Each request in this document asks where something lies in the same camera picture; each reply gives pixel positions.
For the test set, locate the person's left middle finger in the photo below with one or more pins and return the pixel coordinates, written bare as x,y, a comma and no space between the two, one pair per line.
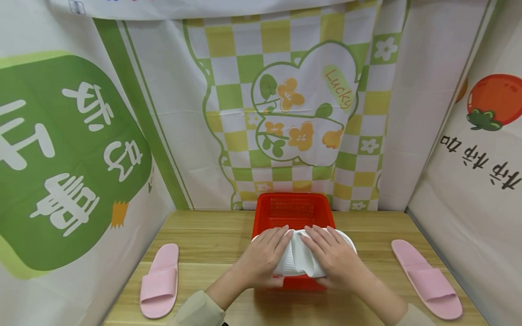
279,237

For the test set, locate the person's right thumb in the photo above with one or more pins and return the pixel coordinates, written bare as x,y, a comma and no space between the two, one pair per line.
326,281

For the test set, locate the person's right ring finger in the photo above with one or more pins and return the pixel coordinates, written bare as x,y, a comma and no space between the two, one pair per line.
334,239

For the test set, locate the person's left thumb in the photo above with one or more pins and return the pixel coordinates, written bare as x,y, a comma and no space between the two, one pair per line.
274,282

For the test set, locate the pink slipper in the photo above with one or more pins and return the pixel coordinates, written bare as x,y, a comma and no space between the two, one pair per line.
160,283
428,280

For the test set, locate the person's left little finger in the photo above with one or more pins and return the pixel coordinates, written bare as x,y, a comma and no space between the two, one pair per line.
259,243

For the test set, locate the person's left ring finger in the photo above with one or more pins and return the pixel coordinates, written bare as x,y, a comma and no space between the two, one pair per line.
269,239

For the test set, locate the person's left index finger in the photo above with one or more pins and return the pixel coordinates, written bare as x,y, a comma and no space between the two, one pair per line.
285,246

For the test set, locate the white slipper with ribbed sole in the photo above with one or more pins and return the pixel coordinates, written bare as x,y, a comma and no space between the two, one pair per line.
294,261

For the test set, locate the red plastic basket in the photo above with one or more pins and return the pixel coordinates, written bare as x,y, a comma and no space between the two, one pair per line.
291,210

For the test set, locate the person's right little finger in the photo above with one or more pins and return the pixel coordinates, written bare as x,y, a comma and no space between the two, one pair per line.
344,244

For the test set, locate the person's left forearm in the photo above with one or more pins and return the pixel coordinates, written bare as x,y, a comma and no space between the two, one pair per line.
212,301

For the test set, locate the person's right forearm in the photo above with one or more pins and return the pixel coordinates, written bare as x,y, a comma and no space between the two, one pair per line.
387,303

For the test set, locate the person's left hand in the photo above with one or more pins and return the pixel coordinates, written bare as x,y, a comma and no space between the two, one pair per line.
259,262

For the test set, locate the person's right middle finger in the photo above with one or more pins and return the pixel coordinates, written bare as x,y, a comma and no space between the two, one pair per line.
322,237

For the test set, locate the person's right index finger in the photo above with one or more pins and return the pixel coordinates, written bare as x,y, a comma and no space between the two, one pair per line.
312,249

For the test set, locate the person's right hand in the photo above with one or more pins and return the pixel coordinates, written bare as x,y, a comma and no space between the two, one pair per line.
338,265

